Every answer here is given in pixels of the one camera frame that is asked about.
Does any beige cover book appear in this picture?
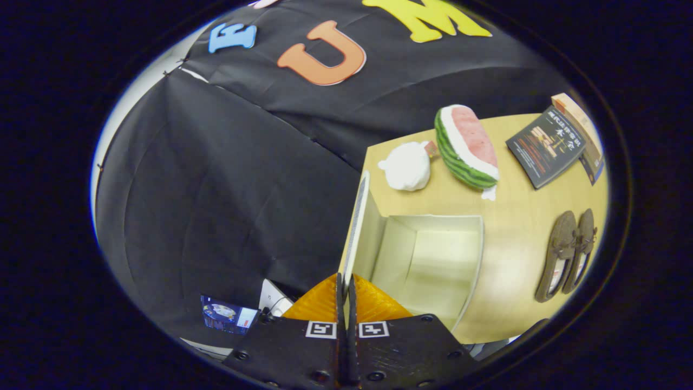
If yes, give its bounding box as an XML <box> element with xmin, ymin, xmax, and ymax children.
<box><xmin>551</xmin><ymin>93</ymin><xmax>604</xmax><ymax>163</ymax></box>

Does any brown fuzzy shoe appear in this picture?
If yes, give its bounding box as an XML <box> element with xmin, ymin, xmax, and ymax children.
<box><xmin>562</xmin><ymin>209</ymin><xmax>598</xmax><ymax>295</ymax></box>
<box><xmin>535</xmin><ymin>210</ymin><xmax>578</xmax><ymax>303</ymax></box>

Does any white flat device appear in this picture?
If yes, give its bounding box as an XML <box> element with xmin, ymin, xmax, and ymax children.
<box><xmin>259</xmin><ymin>279</ymin><xmax>293</xmax><ymax>317</ymax></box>

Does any watermelon slice plush toy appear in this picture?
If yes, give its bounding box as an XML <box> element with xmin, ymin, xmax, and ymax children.
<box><xmin>434</xmin><ymin>105</ymin><xmax>500</xmax><ymax>201</ymax></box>

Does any blue printed box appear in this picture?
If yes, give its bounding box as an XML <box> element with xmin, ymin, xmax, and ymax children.
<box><xmin>200</xmin><ymin>295</ymin><xmax>259</xmax><ymax>335</ymax></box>

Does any white plush toy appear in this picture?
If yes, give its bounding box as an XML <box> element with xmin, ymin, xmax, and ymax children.
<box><xmin>377</xmin><ymin>141</ymin><xmax>438</xmax><ymax>192</ymax></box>

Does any blue cover book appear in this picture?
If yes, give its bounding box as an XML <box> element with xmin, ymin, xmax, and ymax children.
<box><xmin>579</xmin><ymin>154</ymin><xmax>604</xmax><ymax>186</ymax></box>

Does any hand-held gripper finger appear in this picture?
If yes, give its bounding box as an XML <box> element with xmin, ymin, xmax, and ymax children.
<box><xmin>222</xmin><ymin>272</ymin><xmax>347</xmax><ymax>389</ymax></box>
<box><xmin>347</xmin><ymin>274</ymin><xmax>481</xmax><ymax>389</ymax></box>

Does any grey fabric storage box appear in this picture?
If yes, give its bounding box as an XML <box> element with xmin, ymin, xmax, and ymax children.
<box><xmin>341</xmin><ymin>170</ymin><xmax>485</xmax><ymax>333</ymax></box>

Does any black cover book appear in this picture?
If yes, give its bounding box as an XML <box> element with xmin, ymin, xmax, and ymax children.
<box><xmin>506</xmin><ymin>106</ymin><xmax>587</xmax><ymax>190</ymax></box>

